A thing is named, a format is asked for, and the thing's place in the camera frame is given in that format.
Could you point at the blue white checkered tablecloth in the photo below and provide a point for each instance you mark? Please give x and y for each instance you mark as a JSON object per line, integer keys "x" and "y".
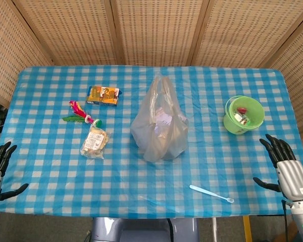
{"x": 151, "y": 176}

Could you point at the colourful feather shuttlecock toy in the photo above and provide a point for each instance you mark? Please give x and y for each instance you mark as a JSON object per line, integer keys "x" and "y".
{"x": 83, "y": 116}

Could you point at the small items inside bucket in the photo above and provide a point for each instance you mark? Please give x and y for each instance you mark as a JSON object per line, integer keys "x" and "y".
{"x": 242, "y": 116}

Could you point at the light blue toothbrush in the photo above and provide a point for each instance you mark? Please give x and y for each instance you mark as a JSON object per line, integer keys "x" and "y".
{"x": 211, "y": 193}

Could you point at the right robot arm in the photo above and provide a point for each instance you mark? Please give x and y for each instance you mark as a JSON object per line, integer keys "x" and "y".
{"x": 302, "y": 219}

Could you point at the orange printed carton box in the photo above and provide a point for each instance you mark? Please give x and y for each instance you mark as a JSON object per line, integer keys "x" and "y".
{"x": 103, "y": 96}

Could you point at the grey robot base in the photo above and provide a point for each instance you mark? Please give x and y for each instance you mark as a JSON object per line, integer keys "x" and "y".
{"x": 144, "y": 230}

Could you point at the woven bamboo folding screen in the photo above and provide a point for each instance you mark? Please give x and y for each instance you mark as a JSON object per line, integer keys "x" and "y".
{"x": 151, "y": 30}

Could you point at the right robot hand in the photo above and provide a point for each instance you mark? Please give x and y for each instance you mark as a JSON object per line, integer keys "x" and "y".
{"x": 290, "y": 171}

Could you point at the transparent plastic bag with contents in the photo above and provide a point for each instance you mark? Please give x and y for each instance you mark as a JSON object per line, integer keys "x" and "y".
{"x": 159, "y": 121}

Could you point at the green plastic bucket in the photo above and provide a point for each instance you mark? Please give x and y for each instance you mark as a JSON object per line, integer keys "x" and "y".
{"x": 242, "y": 118}

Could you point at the clear snack packet with label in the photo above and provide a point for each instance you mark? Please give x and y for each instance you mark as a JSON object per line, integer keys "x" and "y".
{"x": 95, "y": 142}

